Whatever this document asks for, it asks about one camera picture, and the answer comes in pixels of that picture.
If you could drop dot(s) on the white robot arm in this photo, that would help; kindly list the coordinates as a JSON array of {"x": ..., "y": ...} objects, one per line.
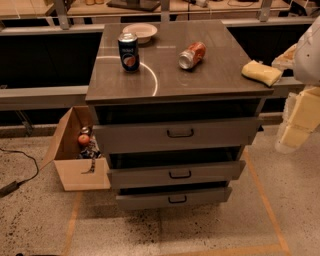
[{"x": 303, "y": 57}]

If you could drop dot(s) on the blue soda can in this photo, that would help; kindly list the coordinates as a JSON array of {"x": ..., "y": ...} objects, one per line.
[{"x": 129, "y": 51}]

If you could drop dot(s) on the yellow sponge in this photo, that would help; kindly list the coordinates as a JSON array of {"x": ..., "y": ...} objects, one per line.
[{"x": 262, "y": 73}]

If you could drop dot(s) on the orange soda can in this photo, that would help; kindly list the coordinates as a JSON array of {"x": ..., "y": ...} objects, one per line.
[{"x": 191, "y": 56}]

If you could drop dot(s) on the grey bottom drawer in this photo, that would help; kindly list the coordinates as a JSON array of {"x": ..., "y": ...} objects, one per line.
[{"x": 173, "y": 199}]

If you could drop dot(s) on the white bowl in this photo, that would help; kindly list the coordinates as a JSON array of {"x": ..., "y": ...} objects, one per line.
[{"x": 143, "y": 31}]

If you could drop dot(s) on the red apple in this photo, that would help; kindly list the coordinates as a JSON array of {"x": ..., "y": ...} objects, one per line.
[{"x": 83, "y": 139}]

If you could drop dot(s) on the grey drawer cabinet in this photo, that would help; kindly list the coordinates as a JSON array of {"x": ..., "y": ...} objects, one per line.
[{"x": 161, "y": 91}]

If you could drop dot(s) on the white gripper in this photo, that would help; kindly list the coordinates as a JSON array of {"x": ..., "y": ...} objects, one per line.
[{"x": 308, "y": 56}]

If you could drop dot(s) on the grey top drawer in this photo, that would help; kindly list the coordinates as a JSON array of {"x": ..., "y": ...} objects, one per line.
[{"x": 171, "y": 136}]

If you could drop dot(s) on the grey drawer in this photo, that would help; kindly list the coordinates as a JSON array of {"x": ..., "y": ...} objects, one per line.
[
  {"x": 175, "y": 175},
  {"x": 171, "y": 136},
  {"x": 173, "y": 199}
]

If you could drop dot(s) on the crumpled blue snack bag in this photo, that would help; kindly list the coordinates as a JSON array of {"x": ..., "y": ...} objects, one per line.
[{"x": 90, "y": 151}]

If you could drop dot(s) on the cardboard box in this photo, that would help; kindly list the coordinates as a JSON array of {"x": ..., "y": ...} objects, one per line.
[{"x": 75, "y": 174}]

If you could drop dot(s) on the grey middle drawer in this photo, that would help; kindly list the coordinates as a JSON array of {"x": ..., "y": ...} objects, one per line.
[{"x": 175, "y": 175}]

